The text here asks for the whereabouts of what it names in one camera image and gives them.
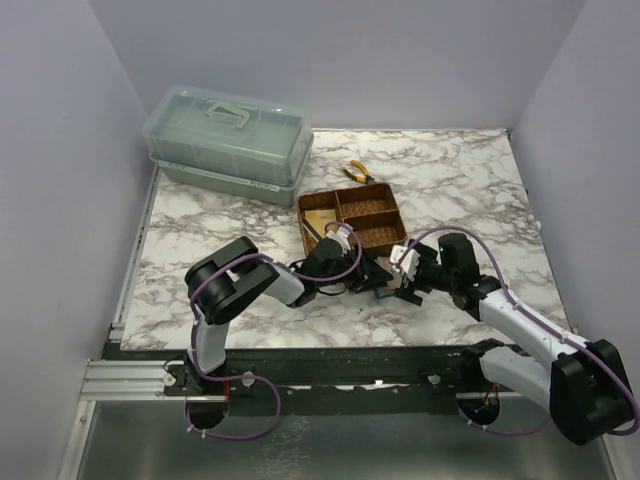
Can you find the blue leather card holder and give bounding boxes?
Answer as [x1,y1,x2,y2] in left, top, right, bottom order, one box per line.
[373,257,401,300]

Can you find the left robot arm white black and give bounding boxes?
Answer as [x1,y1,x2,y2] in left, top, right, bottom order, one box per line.
[185,236,393,374]

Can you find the green plastic storage box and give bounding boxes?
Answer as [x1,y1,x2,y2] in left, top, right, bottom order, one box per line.
[142,85,314,207]

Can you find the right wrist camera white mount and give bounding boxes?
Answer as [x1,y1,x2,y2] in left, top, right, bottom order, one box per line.
[389,245,420,281]

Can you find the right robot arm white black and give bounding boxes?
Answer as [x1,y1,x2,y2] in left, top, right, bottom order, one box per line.
[390,227,639,445]

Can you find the brown woven divided basket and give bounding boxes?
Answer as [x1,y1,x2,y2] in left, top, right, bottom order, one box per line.
[297,183,408,257]

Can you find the yellow handled pliers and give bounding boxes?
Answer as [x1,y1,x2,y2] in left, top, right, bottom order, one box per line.
[342,160,375,185]

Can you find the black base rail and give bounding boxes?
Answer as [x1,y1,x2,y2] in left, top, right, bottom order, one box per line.
[164,346,519,423]

